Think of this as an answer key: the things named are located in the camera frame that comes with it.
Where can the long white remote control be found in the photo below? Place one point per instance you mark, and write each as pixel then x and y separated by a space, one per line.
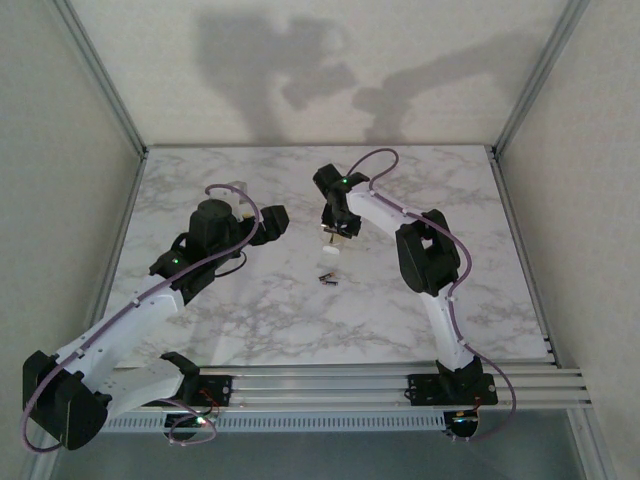
pixel 331 247

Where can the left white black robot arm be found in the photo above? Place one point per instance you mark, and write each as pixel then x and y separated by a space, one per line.
pixel 115 330

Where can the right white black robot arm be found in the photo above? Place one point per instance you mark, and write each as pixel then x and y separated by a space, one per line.
pixel 430 250

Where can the circuit board with green LED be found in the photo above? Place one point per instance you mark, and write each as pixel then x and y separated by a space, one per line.
pixel 192 422
pixel 462 425

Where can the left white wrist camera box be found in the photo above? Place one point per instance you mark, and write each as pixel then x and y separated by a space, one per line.
pixel 240 192

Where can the aluminium table side rail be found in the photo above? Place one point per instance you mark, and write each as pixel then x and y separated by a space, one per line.
pixel 117 240
pixel 510 215

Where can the aluminium front rail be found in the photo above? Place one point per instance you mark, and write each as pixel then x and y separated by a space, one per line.
pixel 320 385

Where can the aluminium frame post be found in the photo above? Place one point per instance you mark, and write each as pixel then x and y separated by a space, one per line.
pixel 542 75
pixel 100 75

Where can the aluminium frame leg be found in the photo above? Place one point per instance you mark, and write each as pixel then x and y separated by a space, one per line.
pixel 32 467
pixel 592 445

